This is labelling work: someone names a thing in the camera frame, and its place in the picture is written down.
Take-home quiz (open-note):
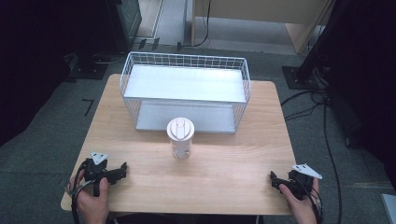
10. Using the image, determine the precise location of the black floor cable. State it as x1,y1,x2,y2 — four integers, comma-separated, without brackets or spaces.
279,89,344,224

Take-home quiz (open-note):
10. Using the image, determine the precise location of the white flat object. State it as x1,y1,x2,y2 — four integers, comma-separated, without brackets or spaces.
379,192,396,224

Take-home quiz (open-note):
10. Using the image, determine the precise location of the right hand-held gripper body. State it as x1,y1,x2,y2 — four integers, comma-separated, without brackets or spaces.
284,163,323,201

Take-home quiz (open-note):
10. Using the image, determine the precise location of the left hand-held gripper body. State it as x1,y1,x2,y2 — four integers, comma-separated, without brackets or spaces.
81,151,121,198

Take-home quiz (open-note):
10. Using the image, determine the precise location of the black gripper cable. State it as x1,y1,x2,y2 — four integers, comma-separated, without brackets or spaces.
64,161,89,224
299,182,325,224

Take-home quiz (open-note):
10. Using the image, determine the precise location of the black stand base plate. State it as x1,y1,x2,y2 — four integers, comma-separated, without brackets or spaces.
281,64,330,91

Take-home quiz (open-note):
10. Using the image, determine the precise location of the dark curtain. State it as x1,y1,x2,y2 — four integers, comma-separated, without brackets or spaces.
0,0,120,147
295,0,396,190

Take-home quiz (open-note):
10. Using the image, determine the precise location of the dark cabinet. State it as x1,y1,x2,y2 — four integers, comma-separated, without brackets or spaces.
105,0,143,53

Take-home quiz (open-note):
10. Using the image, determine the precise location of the light wooden desk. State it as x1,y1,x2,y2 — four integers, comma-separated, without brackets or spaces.
191,0,336,56

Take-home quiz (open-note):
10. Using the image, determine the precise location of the white wire shelf rack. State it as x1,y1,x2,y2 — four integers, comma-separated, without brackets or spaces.
119,51,252,135

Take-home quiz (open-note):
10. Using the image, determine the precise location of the white cup with lid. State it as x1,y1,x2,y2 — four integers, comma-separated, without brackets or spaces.
166,117,196,160

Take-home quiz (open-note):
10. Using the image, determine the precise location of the black hanging cable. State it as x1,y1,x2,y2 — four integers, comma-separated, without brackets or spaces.
177,0,213,52

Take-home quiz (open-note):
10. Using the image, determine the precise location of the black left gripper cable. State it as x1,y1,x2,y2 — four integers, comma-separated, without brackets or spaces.
64,161,89,224

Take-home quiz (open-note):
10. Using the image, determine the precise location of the black stand base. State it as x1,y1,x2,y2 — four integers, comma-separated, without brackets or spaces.
64,51,110,80

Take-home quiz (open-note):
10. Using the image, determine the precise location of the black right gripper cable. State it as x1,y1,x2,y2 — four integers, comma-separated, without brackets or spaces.
299,182,325,224

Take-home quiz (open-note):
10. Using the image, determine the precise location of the person's left hand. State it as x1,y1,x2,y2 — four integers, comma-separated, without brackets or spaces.
68,169,110,224

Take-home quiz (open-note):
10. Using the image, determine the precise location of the person's right hand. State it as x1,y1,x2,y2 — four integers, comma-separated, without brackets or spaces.
278,177,321,224

